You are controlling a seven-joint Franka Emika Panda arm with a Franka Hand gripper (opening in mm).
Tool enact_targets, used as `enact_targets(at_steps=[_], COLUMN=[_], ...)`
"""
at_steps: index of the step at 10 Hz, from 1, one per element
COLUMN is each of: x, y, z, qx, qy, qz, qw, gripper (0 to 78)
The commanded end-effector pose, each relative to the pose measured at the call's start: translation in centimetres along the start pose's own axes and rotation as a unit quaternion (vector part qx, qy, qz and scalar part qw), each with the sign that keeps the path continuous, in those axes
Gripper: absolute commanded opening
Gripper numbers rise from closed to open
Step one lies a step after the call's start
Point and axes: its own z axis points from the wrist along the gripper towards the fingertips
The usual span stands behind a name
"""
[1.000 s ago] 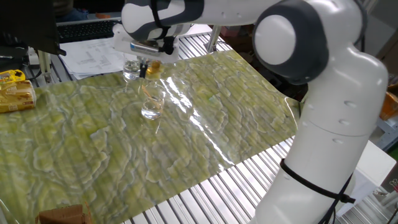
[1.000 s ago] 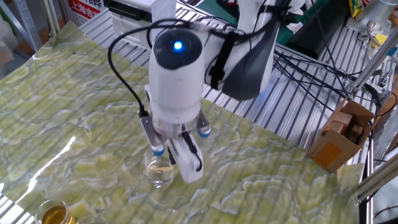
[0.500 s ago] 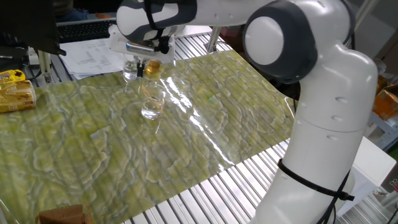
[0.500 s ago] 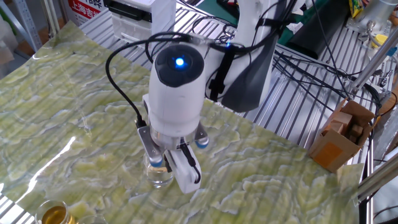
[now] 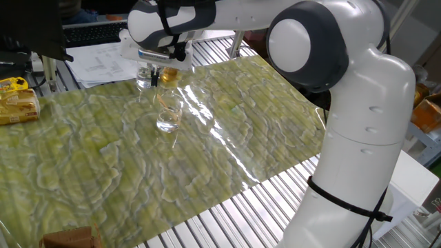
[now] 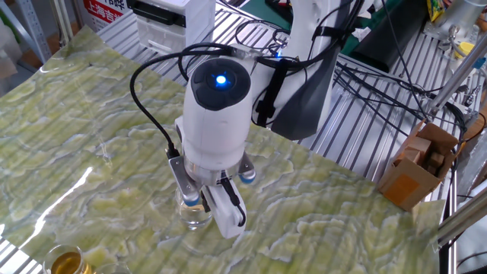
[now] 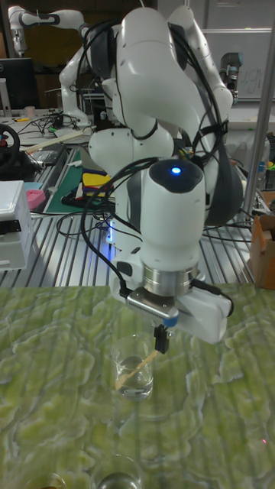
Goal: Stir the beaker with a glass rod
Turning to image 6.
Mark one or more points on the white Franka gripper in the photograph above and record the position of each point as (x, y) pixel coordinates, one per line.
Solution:
(228, 217)

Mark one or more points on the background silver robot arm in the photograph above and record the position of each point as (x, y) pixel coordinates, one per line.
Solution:
(460, 15)

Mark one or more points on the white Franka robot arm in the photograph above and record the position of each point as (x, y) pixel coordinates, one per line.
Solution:
(217, 129)

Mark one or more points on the clear water glass beaker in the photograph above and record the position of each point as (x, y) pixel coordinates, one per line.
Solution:
(192, 218)

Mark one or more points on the amber liquid glass beaker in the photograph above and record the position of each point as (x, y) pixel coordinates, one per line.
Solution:
(68, 262)

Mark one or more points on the green marble pattern mat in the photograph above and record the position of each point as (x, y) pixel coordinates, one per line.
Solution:
(95, 133)

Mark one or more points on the brown cardboard box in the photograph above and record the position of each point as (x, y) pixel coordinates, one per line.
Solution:
(409, 186)

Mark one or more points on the large wooden block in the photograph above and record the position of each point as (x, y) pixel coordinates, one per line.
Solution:
(416, 148)

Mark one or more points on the green board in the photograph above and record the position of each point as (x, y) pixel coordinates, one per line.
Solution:
(262, 8)

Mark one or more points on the small wooden block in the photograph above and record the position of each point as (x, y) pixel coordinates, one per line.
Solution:
(435, 160)

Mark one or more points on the white box red label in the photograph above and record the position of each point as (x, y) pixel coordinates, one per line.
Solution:
(102, 13)

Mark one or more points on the black bag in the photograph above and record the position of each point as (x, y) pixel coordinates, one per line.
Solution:
(388, 34)

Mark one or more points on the grey metal shelf upright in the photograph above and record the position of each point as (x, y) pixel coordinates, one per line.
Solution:
(34, 30)

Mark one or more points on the yellow plastic item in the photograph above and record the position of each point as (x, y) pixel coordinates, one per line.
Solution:
(465, 49)

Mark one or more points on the silver wrist camera blue caps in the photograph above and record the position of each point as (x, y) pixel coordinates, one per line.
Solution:
(184, 179)

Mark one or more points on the aluminium frame bar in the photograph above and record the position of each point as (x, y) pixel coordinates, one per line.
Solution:
(462, 220)

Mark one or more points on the aluminium frame post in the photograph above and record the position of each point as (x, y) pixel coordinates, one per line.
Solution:
(456, 78)

